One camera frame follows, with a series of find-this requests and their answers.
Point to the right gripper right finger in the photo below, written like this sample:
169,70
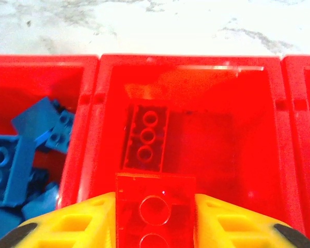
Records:
242,227

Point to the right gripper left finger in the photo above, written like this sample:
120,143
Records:
67,227

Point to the blue lego brick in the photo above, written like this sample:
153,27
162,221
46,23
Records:
37,118
42,201
5,168
60,130
0,224

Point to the red lego brick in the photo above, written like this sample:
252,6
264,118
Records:
147,137
155,214

